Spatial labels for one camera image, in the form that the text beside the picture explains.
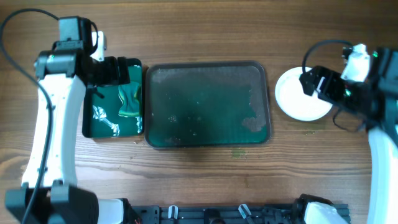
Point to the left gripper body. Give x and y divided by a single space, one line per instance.
106 74

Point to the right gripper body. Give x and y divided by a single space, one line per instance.
334 93

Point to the green and yellow sponge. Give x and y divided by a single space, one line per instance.
131 105

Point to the white plate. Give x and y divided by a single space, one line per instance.
294 102

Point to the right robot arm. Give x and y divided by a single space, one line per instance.
367 88

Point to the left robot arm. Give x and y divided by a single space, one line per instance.
64 74

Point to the small black water tray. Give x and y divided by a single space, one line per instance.
100 115

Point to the large dark plastic tray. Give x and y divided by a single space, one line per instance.
207 104

